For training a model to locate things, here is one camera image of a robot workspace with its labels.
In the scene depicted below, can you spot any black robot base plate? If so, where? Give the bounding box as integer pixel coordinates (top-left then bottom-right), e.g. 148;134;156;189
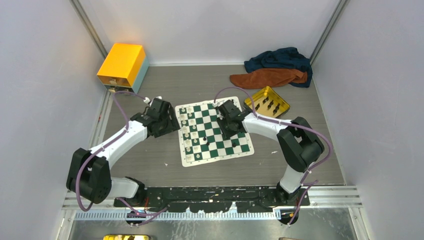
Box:
113;186;310;213

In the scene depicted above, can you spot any gold metal tin tray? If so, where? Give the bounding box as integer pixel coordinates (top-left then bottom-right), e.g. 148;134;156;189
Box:
244;86;290;118

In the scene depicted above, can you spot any dark blue cloth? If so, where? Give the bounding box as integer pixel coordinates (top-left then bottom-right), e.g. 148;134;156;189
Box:
244;47;313;88

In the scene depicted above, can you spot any yellow teal drawer box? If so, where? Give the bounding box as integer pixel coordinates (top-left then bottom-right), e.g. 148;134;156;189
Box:
97;43;150;93

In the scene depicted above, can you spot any aluminium wall rail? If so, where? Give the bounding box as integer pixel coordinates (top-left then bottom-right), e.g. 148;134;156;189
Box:
69;0;108;59
310;0;350;65

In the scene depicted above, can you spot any orange brown cloth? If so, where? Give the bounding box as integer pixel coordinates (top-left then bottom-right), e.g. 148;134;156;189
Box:
229;68;308;90

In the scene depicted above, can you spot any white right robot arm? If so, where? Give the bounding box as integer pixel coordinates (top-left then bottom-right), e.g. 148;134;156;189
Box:
214;100;325;206

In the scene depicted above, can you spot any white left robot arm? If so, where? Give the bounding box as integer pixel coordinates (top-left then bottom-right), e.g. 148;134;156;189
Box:
66;97;180;207

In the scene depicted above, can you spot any green white chess mat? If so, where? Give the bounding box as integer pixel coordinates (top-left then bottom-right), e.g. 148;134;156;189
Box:
174;96;255;167

